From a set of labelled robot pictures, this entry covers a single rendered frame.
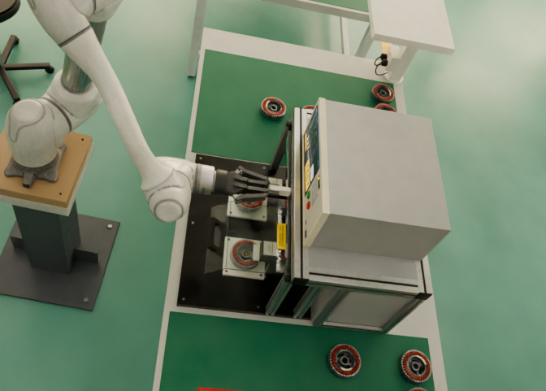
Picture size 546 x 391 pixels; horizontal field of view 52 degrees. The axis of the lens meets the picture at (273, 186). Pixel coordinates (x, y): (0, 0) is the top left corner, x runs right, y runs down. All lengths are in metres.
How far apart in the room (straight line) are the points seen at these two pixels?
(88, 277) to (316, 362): 1.28
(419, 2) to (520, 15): 2.85
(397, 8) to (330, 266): 1.24
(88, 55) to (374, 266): 1.03
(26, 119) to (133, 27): 2.01
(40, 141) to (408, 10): 1.55
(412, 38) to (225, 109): 0.83
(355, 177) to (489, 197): 2.19
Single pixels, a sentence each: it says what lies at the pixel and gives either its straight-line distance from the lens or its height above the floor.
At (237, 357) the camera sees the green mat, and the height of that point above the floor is 0.75.
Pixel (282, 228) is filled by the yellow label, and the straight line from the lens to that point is 1.79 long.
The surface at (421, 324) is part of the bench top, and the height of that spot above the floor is 0.75.
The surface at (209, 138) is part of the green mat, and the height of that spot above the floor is 0.75.
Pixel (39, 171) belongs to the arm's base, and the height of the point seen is 0.82.
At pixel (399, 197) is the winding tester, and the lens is 1.68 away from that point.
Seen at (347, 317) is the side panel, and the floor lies 0.83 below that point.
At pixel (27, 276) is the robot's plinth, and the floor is 0.02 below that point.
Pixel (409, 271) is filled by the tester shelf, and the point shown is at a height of 1.11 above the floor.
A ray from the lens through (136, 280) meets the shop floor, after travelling 2.81.
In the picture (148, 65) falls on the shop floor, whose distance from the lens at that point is 3.64.
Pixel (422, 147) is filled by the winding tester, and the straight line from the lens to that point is 1.83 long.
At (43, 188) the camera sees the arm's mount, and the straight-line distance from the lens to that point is 2.14.
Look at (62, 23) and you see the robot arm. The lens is 1.55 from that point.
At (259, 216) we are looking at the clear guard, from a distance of 1.79.
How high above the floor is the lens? 2.57
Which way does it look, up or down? 54 degrees down
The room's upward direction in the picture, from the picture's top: 22 degrees clockwise
